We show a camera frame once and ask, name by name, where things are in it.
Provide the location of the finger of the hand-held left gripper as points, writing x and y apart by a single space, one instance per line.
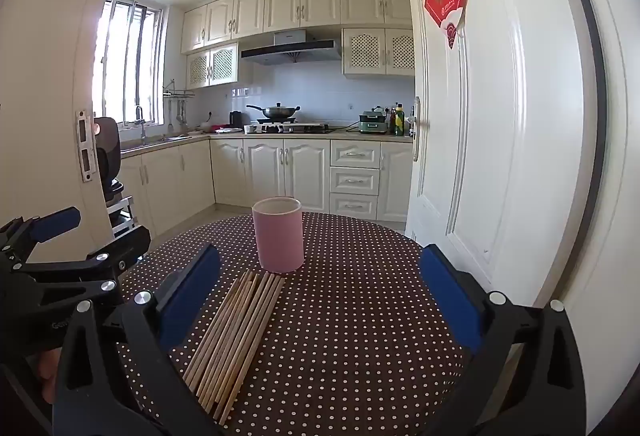
55 223
125 248

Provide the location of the person's left hand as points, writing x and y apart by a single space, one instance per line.
47 373

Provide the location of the wall utensil rack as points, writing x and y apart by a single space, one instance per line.
176 93

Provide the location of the pink cup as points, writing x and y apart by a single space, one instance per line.
277 236

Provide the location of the cream drawer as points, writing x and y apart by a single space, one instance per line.
353 207
355 154
355 182

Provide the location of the kitchen countertop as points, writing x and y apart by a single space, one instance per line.
350 137

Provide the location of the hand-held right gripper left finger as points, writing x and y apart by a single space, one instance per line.
192 296

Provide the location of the brown polka-dot tablecloth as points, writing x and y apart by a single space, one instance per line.
350 316

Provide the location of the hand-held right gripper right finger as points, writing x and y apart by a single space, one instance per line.
450 301

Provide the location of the gas stove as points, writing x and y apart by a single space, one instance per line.
300 128

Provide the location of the cream lattice door cabinet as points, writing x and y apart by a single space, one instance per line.
375 50
212 65

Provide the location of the white door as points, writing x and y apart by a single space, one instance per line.
500 140

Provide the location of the cream upper wall cabinets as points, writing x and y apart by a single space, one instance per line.
320 0

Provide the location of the range hood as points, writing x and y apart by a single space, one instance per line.
290 48

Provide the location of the white plate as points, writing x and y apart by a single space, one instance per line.
227 130

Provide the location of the black air fryer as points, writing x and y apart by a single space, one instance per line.
107 150

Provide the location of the barred window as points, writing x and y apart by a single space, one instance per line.
127 60

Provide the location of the black kettle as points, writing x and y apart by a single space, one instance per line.
236 119

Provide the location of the metal faucet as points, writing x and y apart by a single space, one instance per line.
141 123

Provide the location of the pile of wooden chopsticks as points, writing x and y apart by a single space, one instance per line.
235 341

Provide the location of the metal door strike plate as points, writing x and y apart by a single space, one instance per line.
86 160

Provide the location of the green countertop appliance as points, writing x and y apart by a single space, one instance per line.
372 124

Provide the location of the dark red drink bottle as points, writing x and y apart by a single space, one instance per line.
392 118

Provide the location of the steel sink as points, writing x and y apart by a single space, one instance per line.
165 139

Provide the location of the black wok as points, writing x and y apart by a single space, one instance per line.
277 112

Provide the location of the cream base cabinets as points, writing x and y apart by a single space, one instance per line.
265 170

